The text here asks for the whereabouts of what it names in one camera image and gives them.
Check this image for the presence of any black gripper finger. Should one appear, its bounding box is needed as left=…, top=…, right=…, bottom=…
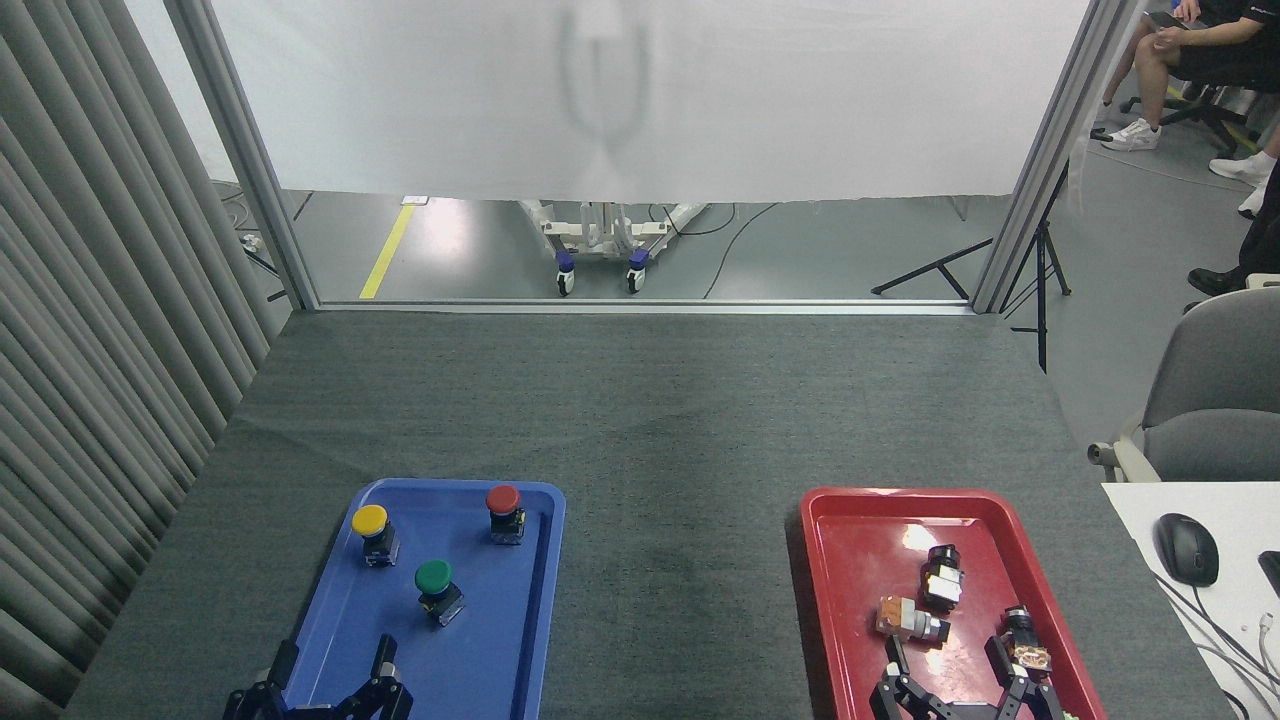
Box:
left=340, top=635, right=413, bottom=720
left=225, top=640, right=299, bottom=720
left=870, top=635, right=946, bottom=720
left=985, top=632, right=1066, bottom=720

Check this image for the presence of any green push button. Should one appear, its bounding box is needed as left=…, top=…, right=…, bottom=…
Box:
left=414, top=559, right=466, bottom=628

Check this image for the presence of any yellow push button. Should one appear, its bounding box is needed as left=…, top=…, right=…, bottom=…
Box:
left=350, top=504, right=401, bottom=568

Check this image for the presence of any red push button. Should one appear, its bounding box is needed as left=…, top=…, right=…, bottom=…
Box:
left=485, top=485, right=527, bottom=546

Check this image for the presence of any blue plastic tray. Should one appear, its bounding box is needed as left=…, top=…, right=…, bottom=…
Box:
left=275, top=478, right=567, bottom=720

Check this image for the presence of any red plastic tray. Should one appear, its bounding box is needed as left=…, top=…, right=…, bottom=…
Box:
left=799, top=487, right=1109, bottom=720

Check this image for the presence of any white desk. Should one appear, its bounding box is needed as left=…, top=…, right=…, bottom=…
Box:
left=1100, top=482, right=1280, bottom=720

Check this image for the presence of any black computer mouse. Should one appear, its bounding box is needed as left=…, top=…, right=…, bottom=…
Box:
left=1155, top=513, right=1220, bottom=587

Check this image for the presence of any grey padded chair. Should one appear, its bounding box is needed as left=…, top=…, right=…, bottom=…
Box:
left=1088, top=288, right=1280, bottom=483

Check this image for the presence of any dark grey felt table cover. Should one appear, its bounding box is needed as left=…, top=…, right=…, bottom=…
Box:
left=60, top=310, right=1236, bottom=720

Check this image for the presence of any grey pleated curtain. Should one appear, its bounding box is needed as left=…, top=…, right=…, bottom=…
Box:
left=0, top=0, right=291, bottom=720

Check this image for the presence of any black tripod stand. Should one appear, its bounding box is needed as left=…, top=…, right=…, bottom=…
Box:
left=1000, top=165, right=1073, bottom=373

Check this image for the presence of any black floor bar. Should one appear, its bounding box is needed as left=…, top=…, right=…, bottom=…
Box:
left=870, top=238, right=996, bottom=301

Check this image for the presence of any yellow floor tape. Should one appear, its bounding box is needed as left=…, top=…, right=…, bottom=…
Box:
left=358, top=203, right=416, bottom=300

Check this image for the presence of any white stand on wheels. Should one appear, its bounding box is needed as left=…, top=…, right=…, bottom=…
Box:
left=520, top=200, right=711, bottom=296

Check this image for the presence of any person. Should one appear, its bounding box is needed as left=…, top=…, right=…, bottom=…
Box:
left=1188, top=190, right=1280, bottom=297
left=1095, top=0, right=1280, bottom=152
left=1208, top=150, right=1280, bottom=218

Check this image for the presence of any black office chair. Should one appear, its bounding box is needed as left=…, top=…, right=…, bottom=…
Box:
left=1118, top=82, right=1266, bottom=158

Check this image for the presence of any white backdrop sheet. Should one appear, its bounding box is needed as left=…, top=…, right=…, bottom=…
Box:
left=125, top=0, right=1096, bottom=204

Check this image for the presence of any black switch with copper end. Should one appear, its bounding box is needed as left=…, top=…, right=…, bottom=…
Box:
left=1000, top=604, right=1053, bottom=676

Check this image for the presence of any orange and silver switch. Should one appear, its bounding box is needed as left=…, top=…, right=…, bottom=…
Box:
left=875, top=596, right=952, bottom=646

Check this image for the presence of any black and white switch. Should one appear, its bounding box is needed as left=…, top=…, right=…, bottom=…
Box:
left=920, top=545, right=966, bottom=612

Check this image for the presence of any black mouse cable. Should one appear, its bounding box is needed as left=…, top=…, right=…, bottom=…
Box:
left=1150, top=570, right=1280, bottom=701

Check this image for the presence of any white desk cable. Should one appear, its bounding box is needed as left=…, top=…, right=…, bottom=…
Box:
left=1255, top=612, right=1280, bottom=691

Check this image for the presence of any silver frame crossbar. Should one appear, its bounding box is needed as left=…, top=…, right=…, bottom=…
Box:
left=315, top=298, right=976, bottom=317

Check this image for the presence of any black floor cable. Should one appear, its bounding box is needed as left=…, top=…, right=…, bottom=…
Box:
left=703, top=203, right=779, bottom=299

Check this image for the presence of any silver frame post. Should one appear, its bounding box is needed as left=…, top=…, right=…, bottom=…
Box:
left=970, top=0, right=1141, bottom=316
left=165, top=0, right=321, bottom=311

